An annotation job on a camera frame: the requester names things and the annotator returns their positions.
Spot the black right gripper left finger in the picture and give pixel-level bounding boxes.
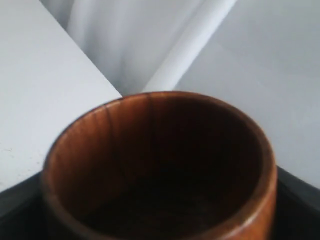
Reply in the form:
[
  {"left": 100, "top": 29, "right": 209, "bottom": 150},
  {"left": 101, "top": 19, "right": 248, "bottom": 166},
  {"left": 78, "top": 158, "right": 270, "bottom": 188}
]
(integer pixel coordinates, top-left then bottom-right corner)
[{"left": 0, "top": 173, "right": 48, "bottom": 240}]

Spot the brown wooden cup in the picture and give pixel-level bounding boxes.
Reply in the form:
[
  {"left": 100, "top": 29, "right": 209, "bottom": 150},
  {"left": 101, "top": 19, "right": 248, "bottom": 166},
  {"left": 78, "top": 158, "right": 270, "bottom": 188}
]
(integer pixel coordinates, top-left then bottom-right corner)
[{"left": 40, "top": 91, "right": 277, "bottom": 240}]

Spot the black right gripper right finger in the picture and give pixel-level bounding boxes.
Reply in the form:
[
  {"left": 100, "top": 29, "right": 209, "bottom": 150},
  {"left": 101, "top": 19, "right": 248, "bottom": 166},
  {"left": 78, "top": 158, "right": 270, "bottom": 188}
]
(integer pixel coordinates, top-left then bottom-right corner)
[{"left": 271, "top": 167, "right": 320, "bottom": 240}]

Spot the white pole behind table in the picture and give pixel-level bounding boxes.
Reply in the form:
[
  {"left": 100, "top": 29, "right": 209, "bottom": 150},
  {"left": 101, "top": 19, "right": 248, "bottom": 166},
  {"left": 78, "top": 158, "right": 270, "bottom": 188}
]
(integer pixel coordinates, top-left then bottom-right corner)
[{"left": 142, "top": 0, "right": 236, "bottom": 93}]

